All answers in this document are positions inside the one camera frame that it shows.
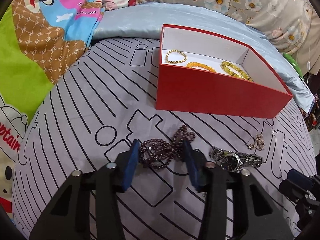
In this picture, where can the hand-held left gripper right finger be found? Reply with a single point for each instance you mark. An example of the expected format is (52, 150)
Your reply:
(191, 165)

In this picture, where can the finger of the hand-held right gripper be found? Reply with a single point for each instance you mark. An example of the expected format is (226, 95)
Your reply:
(297, 176)

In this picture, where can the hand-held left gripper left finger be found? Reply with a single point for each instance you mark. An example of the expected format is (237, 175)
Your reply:
(130, 165)

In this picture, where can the red cardboard box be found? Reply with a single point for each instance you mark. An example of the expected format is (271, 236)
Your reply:
(217, 97)

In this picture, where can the silver wristwatch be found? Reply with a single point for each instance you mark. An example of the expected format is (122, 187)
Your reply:
(230, 161)

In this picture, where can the grey striped bed sheet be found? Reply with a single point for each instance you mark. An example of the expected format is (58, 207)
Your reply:
(87, 110)

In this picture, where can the green plastic item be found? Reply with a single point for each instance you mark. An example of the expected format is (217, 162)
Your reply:
(293, 63)

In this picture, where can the light blue satin sheet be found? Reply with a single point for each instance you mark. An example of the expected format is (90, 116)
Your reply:
(130, 22)

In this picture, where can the cartoon monkey blanket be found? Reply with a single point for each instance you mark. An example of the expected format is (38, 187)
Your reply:
(37, 35)

